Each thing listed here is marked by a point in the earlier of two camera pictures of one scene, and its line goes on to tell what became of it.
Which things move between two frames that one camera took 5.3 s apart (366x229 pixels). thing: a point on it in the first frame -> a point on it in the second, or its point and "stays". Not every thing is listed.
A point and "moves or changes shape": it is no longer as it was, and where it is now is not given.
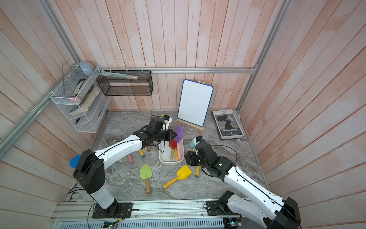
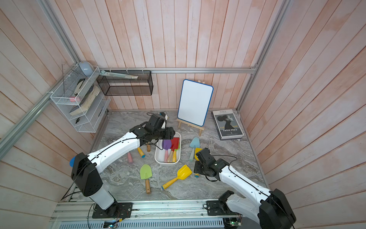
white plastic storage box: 164,152 moves or changes shape
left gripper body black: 163,135 stays
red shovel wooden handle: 173,144 stays
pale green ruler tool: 104,73 stays
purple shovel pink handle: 179,131 -> 167,145
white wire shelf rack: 79,95 stays
